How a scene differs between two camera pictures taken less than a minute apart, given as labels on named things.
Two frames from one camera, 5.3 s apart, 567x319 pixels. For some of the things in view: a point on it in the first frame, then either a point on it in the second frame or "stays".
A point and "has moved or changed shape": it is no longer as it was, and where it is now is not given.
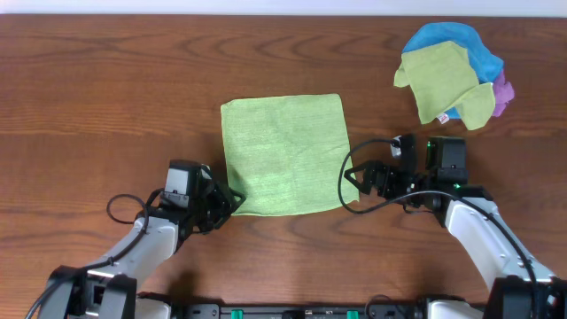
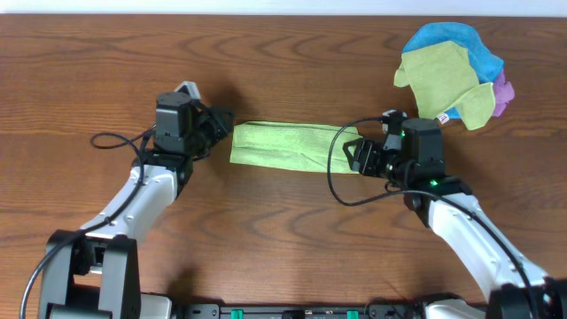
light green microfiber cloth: x=284 y=154 has moved or changed shape
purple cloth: x=503 y=93 stays
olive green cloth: x=442 y=80 stays
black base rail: x=354 y=311 stays
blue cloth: x=487 y=67 stays
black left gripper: x=217 y=201 -> x=213 y=128
